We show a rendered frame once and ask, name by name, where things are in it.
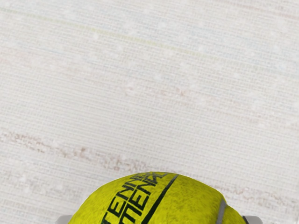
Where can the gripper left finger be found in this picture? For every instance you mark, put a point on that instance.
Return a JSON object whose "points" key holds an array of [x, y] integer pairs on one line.
{"points": [[63, 220]]}

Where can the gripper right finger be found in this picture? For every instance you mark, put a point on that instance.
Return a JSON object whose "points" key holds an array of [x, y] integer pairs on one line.
{"points": [[253, 220]]}

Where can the yellow tennis ball black print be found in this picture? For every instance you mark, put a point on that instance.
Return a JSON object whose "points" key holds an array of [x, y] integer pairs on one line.
{"points": [[182, 203]]}

